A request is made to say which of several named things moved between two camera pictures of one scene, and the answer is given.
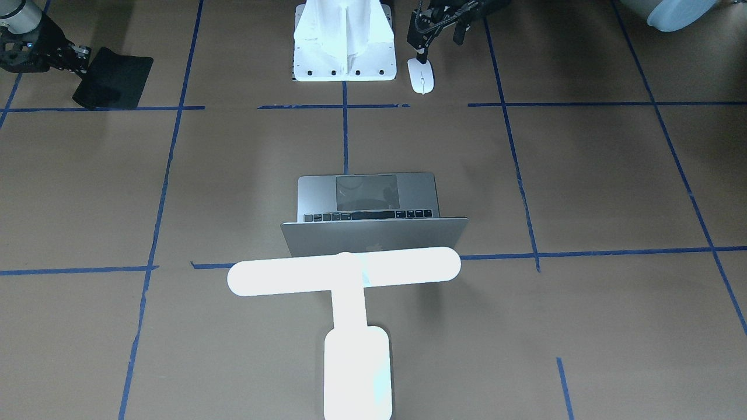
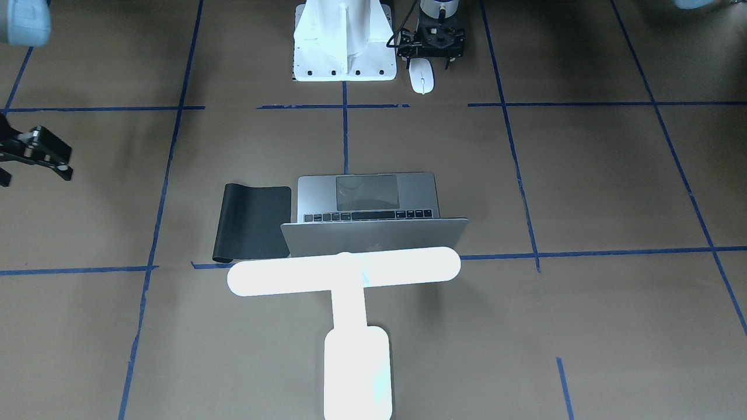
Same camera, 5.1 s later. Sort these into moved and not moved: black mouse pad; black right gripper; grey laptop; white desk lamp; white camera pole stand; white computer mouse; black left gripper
Moved: black left gripper; black right gripper; black mouse pad
Not moved: grey laptop; white computer mouse; white camera pole stand; white desk lamp
